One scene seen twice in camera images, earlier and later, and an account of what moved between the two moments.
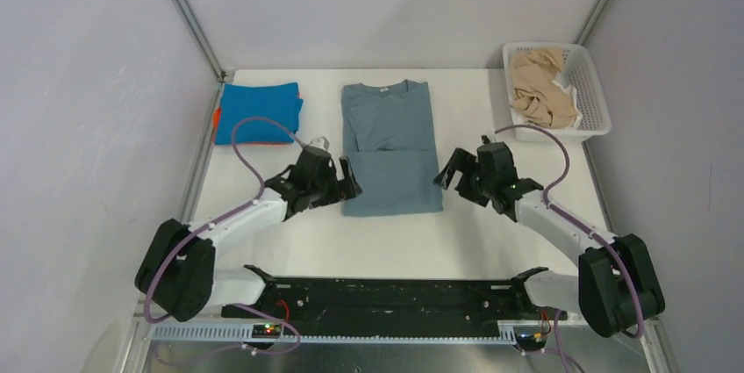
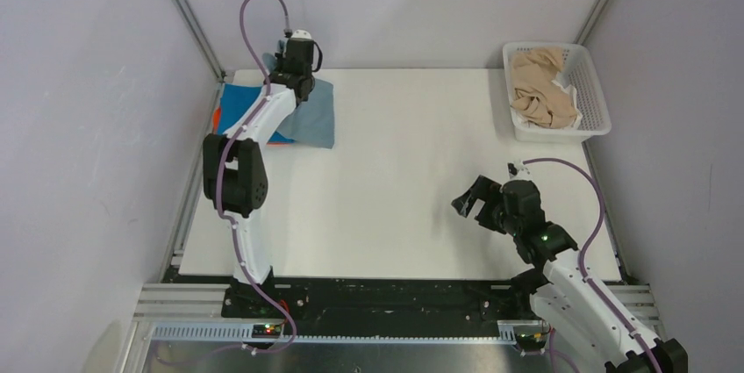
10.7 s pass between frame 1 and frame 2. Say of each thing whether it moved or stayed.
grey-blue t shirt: moved
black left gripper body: moved
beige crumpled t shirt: stayed
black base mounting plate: stayed
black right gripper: moved
